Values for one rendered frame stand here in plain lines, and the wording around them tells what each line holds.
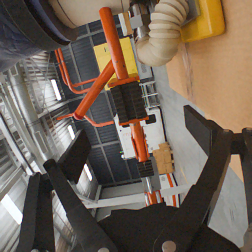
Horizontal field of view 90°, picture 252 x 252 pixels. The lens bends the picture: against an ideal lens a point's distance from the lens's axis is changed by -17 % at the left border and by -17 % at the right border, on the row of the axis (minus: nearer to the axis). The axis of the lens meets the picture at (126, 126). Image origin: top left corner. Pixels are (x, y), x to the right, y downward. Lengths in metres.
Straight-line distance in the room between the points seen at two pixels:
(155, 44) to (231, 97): 0.11
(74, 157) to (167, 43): 0.17
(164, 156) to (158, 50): 6.95
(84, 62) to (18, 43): 10.94
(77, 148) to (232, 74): 0.20
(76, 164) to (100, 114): 11.17
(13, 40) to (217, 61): 0.32
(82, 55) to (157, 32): 11.14
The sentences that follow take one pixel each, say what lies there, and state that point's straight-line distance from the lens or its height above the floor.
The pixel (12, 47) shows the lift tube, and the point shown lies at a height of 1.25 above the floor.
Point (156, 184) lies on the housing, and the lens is 0.40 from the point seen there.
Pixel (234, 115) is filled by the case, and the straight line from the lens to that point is 0.22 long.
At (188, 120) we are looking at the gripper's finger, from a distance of 0.18.
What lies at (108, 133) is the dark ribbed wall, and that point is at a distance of 11.74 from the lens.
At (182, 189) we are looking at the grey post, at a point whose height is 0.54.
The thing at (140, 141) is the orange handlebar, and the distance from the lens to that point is 0.32.
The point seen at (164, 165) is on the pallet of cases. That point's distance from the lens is 7.37.
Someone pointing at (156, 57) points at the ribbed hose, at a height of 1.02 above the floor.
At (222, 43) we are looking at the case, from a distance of 0.21.
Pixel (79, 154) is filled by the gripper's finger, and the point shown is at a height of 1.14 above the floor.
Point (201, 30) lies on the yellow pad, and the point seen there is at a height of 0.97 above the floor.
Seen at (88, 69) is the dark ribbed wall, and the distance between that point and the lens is 11.13.
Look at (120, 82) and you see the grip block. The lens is 0.27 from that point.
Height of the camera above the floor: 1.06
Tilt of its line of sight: 6 degrees up
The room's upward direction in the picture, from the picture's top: 103 degrees counter-clockwise
